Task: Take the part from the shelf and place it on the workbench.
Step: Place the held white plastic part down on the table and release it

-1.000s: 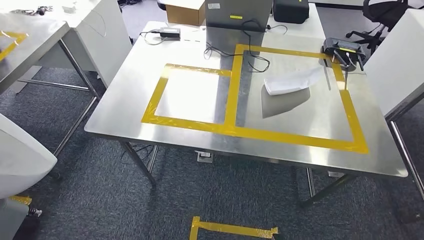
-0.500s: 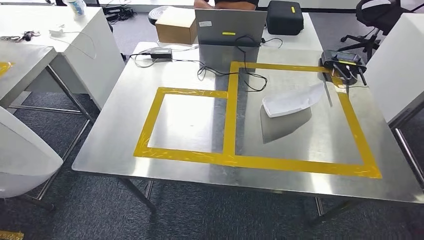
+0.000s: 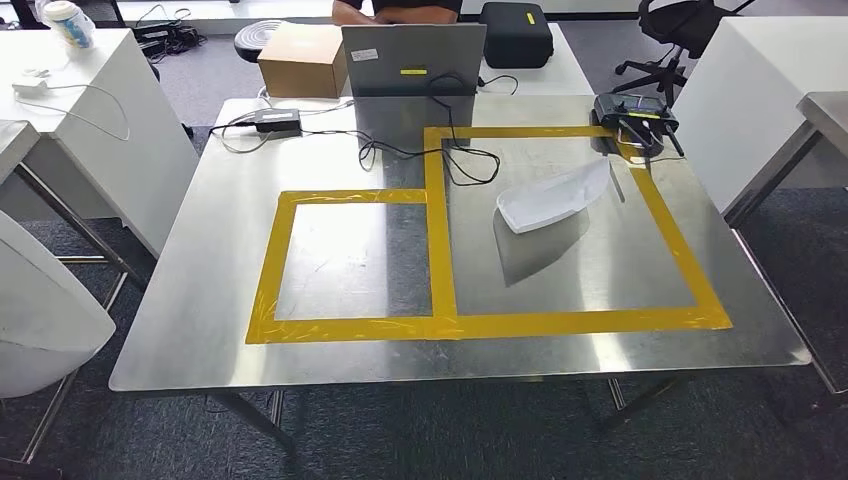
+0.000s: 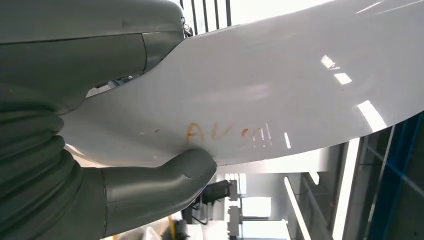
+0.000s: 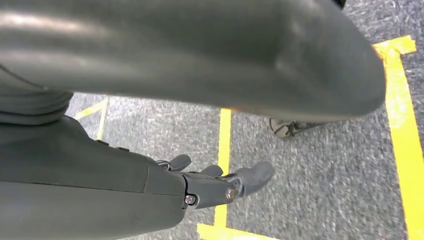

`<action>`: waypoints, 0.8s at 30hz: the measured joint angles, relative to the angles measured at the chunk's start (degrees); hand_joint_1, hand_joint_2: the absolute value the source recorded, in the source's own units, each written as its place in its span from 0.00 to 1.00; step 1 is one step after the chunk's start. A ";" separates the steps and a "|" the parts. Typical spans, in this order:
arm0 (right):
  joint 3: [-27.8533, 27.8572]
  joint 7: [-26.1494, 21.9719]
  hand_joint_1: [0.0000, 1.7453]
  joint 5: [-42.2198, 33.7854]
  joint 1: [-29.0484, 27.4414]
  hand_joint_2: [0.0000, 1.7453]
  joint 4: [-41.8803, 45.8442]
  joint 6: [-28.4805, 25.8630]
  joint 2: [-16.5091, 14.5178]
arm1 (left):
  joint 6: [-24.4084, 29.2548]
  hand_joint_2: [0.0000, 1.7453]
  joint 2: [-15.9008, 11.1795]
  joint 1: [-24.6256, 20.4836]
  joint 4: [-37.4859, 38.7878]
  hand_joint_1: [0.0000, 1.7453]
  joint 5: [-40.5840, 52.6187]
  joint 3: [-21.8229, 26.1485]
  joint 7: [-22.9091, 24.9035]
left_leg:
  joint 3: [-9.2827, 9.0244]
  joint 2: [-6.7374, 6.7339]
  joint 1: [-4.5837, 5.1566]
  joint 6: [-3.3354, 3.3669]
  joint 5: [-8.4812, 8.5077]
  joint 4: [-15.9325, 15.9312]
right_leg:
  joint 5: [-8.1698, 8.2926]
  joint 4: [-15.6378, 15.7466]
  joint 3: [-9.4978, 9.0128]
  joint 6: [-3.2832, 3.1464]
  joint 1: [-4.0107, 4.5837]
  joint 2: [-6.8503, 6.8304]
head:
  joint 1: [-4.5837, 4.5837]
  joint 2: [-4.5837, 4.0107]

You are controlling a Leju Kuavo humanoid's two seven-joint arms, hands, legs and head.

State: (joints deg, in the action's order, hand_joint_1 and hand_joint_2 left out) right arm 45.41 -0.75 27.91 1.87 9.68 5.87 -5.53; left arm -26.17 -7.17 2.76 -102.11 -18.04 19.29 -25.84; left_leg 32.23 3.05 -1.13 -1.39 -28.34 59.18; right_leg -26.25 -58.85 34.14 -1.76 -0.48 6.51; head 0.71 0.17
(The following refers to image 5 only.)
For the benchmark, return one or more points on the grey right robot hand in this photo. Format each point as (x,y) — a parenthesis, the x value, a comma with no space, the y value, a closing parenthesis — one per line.
(198,49)

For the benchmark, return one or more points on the yellow floor tape square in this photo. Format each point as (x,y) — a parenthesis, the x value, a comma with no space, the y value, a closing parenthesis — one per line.
(400,116)

